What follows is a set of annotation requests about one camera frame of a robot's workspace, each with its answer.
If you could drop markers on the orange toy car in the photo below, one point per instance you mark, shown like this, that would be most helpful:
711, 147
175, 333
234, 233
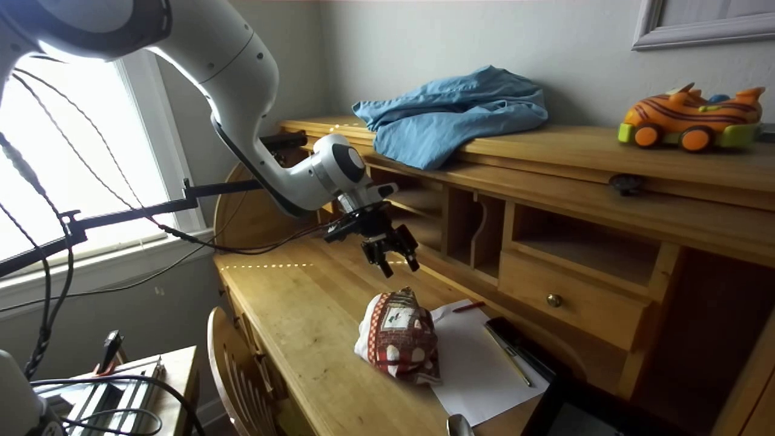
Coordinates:
687, 118

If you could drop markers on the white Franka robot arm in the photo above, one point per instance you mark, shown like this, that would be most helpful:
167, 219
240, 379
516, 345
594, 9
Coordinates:
227, 75

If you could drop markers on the aluminium rail stack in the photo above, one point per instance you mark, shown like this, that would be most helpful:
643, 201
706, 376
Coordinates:
106, 403

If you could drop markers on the wooden desk drawer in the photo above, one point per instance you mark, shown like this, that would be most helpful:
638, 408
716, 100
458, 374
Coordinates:
573, 300

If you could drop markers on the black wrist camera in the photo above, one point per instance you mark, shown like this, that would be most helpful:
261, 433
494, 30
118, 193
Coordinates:
341, 228

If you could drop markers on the white rounded device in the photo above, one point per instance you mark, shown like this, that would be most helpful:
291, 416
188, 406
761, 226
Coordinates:
16, 397

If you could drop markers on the red white patterned cloth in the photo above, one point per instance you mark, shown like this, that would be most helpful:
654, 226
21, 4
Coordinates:
400, 341

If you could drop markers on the blue crumpled garment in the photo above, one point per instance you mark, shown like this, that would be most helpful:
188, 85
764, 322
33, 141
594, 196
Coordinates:
460, 111

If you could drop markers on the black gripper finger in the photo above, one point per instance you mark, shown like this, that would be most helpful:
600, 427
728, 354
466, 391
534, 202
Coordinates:
379, 261
408, 249

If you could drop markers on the white picture frame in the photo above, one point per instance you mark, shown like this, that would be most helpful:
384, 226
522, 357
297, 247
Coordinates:
704, 29

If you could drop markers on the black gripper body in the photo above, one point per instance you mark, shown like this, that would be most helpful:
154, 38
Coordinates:
371, 221

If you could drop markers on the black red hand tool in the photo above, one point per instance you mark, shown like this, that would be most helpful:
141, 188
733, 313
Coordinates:
110, 352

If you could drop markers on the wooden roll-top desk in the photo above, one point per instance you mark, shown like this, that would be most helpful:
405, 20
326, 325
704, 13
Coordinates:
583, 244

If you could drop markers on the brass drawer knob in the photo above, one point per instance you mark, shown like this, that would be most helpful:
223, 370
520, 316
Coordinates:
555, 302

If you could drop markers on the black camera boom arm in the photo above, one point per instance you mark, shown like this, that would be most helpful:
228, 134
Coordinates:
121, 213

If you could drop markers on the black desk lock latch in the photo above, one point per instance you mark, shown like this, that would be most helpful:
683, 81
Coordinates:
625, 185

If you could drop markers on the wooden spindle chair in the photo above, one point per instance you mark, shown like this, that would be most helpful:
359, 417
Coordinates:
234, 379

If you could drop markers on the black stereo camera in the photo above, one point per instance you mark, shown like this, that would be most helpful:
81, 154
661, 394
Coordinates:
285, 139

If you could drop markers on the red pen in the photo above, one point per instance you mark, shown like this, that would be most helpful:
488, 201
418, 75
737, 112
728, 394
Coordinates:
469, 306

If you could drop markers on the yellow pencil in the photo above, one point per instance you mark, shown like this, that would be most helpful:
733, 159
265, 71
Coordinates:
509, 360

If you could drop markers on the wooden side table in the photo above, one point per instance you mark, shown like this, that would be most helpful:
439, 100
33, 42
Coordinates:
173, 379

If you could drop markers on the white paper sheet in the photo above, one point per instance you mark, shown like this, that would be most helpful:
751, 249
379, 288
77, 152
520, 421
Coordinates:
485, 371

